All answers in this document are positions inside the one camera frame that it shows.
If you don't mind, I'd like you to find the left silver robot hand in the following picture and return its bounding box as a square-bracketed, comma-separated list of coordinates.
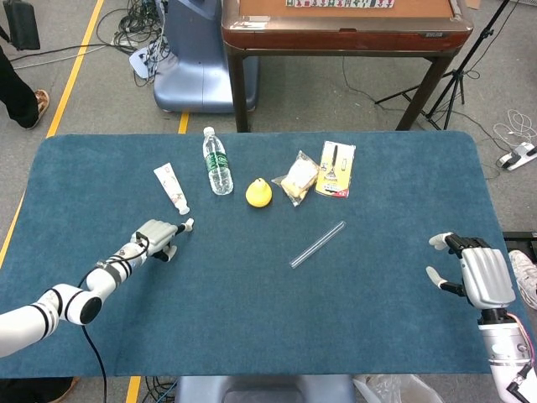
[130, 217, 196, 262]

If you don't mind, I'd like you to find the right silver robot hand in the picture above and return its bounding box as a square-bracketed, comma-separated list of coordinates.
[425, 232, 516, 312]

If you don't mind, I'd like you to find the white toothpaste tube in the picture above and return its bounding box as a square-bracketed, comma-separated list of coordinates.
[153, 163, 191, 217]

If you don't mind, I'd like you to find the clear glass tube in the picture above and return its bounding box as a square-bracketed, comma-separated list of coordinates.
[289, 220, 347, 270]

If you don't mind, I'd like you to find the white sneaker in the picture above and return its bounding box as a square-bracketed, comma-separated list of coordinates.
[508, 249, 537, 311]

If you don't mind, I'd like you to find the clear plastic water bottle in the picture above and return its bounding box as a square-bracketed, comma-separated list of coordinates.
[202, 126, 235, 196]

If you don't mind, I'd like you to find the yellow pear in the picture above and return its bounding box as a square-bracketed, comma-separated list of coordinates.
[245, 177, 274, 209]

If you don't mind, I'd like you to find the blue table cloth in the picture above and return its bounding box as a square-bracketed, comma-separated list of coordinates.
[0, 130, 537, 379]

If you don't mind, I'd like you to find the white power strip with plugs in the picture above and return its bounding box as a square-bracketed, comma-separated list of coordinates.
[496, 141, 537, 171]

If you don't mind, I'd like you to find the clear plastic bag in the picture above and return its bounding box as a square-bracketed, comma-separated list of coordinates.
[352, 373, 446, 403]

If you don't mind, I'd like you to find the bread snack in clear wrapper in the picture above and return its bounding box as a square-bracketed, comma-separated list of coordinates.
[270, 149, 321, 207]

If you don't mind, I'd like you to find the white multi-socket with plugs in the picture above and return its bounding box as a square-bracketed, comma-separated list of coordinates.
[128, 43, 163, 81]

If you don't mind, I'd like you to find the razor in yellow blister pack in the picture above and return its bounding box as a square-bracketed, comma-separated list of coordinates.
[314, 140, 357, 200]

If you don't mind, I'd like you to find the blue-grey robot torso base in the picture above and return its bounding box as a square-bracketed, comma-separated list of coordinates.
[173, 374, 358, 403]

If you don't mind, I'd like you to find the black tripod stand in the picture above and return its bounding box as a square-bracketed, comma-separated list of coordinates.
[373, 0, 518, 132]

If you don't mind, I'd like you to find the person leg in black trousers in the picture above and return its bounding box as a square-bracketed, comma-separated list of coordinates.
[0, 24, 51, 130]

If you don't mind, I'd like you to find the black hanging bag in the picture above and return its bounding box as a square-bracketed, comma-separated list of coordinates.
[3, 0, 42, 52]

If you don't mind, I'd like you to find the brown mahjong table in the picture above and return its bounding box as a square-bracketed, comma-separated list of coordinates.
[220, 0, 475, 133]

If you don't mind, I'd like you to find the row of face-up mahjong tiles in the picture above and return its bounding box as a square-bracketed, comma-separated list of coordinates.
[285, 0, 397, 10]

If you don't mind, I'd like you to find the black box with frame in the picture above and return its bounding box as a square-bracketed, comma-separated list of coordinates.
[502, 230, 537, 254]

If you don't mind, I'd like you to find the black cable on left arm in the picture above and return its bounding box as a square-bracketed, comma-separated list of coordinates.
[76, 233, 151, 403]

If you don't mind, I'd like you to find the coiled white cable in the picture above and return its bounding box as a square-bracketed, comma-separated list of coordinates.
[492, 108, 537, 146]

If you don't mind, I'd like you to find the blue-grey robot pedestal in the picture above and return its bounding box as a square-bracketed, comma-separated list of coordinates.
[152, 0, 259, 115]

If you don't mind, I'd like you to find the long black floor cable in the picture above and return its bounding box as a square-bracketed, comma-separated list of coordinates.
[8, 41, 117, 64]

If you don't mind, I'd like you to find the tangle of black cables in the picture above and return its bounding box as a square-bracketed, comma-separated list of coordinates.
[96, 0, 169, 88]

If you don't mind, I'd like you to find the thin black floor cable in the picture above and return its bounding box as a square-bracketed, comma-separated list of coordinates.
[341, 55, 501, 153]

